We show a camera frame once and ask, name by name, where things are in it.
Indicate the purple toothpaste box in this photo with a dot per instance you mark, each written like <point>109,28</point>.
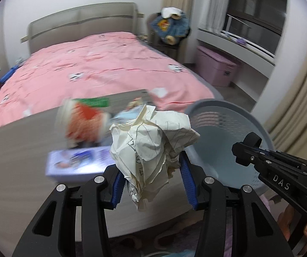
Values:
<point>77,164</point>

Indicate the red and white paper cup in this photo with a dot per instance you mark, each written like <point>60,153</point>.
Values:
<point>80,123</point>

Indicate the pink plastic storage box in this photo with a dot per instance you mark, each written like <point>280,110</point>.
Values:
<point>215,68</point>

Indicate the grey perforated plastic trash basket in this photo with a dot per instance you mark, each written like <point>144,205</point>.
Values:
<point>221,124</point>

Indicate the beige curtain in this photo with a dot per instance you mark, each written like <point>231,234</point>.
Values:
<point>288,124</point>

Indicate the pink bed duvet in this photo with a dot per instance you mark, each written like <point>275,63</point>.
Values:
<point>97,66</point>

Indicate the blue plush jacket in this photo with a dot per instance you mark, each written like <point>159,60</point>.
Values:
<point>171,25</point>

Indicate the white paper ball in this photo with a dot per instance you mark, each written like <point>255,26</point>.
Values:
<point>146,150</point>

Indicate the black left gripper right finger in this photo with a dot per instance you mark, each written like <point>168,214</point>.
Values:
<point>254,231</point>

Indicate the grey upholstered bed headboard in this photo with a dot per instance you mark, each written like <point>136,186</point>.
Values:
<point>80,22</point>

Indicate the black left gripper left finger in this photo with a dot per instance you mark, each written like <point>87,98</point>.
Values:
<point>51,232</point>

